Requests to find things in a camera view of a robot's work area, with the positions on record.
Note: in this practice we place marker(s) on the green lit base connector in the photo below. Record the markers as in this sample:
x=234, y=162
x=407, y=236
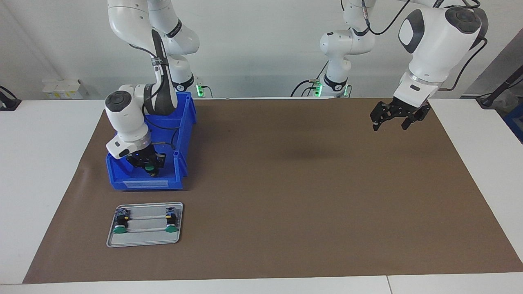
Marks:
x=200, y=90
x=316, y=87

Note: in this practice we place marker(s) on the green push button switch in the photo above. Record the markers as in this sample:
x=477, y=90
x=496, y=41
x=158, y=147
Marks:
x=120, y=222
x=171, y=221
x=150, y=167

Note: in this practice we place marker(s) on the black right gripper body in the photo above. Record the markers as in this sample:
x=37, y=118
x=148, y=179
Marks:
x=141, y=157

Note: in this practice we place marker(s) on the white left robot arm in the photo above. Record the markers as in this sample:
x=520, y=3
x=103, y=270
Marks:
x=433, y=45

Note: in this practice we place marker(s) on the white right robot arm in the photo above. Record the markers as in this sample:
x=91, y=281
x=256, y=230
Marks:
x=126, y=118

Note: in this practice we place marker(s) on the brown table mat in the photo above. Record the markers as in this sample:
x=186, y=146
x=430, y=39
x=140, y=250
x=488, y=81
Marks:
x=286, y=204

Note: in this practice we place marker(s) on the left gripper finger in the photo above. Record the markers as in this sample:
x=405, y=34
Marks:
x=380, y=112
x=419, y=117

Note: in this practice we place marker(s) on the black stand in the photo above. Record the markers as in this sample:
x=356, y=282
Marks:
x=490, y=100

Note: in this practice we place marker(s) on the black clamp base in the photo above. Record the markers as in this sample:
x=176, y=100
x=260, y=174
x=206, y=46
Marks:
x=8, y=104

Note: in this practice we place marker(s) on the grey metal tray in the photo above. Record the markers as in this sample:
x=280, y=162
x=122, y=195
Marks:
x=143, y=241

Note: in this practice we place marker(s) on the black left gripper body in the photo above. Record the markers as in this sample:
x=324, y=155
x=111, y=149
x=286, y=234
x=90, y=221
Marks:
x=408, y=110

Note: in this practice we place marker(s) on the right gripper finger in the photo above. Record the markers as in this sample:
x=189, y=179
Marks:
x=161, y=161
x=141, y=168

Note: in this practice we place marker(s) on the white cardboard box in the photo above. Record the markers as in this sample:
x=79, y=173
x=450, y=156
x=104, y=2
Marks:
x=61, y=90

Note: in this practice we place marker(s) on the blue plastic storage bin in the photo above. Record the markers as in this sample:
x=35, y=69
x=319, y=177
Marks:
x=184, y=122

